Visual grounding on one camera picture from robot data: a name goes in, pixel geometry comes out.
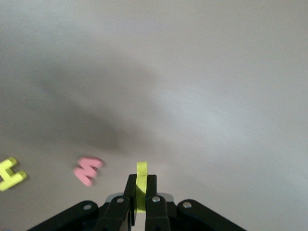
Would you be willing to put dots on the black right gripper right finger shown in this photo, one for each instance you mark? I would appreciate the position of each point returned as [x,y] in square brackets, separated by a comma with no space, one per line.
[156,214]

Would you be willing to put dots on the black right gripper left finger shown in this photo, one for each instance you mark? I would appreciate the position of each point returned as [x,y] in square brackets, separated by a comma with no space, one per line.
[115,214]

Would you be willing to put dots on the yellow letter r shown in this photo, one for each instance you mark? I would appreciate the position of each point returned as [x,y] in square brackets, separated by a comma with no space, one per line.
[142,183]

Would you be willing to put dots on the pink letter w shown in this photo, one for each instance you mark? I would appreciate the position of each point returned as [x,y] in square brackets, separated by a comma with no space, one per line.
[87,168]

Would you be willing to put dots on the yellow letter H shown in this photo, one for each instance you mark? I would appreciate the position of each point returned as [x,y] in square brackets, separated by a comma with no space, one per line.
[10,176]

